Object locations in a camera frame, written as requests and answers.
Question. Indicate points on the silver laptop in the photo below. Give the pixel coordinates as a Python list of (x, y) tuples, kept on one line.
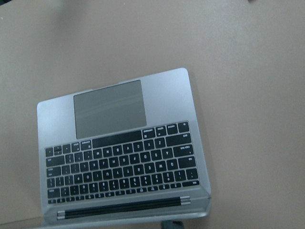
[(126, 153)]

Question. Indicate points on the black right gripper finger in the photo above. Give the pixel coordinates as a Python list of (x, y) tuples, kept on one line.
[(172, 225)]

